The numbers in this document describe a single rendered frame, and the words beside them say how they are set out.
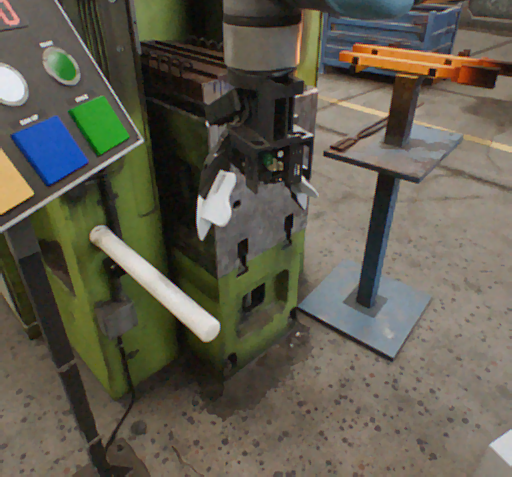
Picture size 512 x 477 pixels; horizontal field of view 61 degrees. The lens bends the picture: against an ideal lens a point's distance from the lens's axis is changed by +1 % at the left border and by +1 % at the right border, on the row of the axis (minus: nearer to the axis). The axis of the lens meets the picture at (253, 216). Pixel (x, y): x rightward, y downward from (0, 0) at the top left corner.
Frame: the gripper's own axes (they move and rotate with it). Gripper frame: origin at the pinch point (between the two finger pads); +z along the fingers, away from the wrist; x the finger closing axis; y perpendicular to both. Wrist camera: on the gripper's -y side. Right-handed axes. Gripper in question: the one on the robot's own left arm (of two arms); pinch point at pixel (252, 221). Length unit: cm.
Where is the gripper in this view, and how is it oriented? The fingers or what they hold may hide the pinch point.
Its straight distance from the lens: 55.9
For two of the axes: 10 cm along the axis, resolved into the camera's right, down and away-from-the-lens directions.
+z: 0.0, 8.4, 5.4
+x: 8.8, -2.6, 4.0
